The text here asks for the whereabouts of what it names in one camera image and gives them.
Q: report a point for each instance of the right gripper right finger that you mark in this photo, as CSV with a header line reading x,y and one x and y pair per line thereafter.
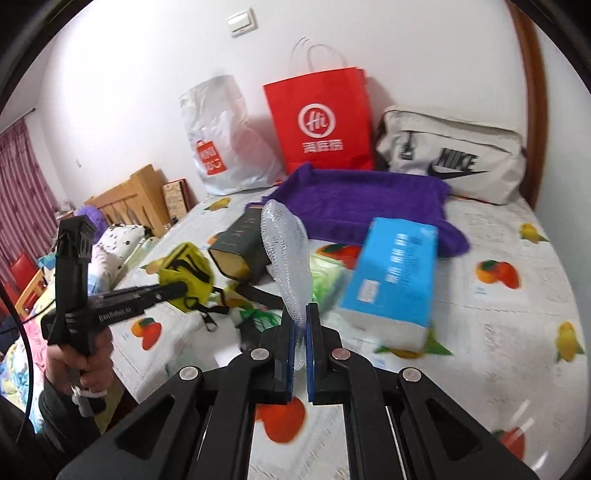
x,y
325,384

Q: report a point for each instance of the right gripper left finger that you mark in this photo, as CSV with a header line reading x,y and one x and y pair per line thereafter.
x,y
277,385

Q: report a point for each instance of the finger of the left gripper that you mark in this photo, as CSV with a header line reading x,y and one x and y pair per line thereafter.
x,y
134,301

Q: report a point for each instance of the yellow black pouch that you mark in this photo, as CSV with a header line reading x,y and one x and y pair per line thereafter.
x,y
185,263

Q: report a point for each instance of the green wet wipe packet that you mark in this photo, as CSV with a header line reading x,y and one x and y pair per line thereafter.
x,y
329,278

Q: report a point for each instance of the green flower wipes pack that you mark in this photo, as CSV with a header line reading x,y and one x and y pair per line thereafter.
x,y
252,323

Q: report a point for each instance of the person's left hand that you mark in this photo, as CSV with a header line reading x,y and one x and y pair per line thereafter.
x,y
66,367

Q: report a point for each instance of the white dotted pillow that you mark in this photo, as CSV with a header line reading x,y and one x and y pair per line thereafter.
x,y
113,248

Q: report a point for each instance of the red chair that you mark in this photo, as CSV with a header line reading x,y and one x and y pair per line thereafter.
x,y
30,285

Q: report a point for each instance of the blue tissue pack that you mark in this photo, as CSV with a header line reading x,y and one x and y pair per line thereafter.
x,y
390,293

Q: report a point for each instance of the purple plush toy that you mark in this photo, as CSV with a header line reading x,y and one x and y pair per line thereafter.
x,y
97,218

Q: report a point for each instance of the wooden headboard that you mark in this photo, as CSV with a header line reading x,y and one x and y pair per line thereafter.
x,y
136,201

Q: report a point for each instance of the dark green tin box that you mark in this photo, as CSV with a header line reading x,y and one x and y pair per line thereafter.
x,y
238,252

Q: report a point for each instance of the red curtain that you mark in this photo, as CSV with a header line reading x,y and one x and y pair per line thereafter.
x,y
27,221

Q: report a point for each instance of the brown patterned book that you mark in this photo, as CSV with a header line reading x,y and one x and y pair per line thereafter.
x,y
176,199

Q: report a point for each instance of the purple towel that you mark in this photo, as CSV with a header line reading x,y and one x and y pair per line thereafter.
x,y
338,205

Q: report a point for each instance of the white Miniso plastic bag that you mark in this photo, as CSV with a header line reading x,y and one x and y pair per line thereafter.
x,y
229,155

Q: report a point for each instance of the fruit pattern tablecloth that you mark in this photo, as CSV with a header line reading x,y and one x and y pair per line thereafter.
x,y
504,340

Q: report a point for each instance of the red Haidilao paper bag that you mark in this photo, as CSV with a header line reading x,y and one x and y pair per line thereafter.
x,y
322,112

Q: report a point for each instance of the grey Nike pouch bag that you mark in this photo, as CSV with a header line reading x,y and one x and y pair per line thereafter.
x,y
477,159

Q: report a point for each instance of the white wall switch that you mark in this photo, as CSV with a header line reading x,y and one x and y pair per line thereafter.
x,y
241,23

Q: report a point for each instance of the brown wooden door frame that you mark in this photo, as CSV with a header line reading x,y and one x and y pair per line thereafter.
x,y
537,104

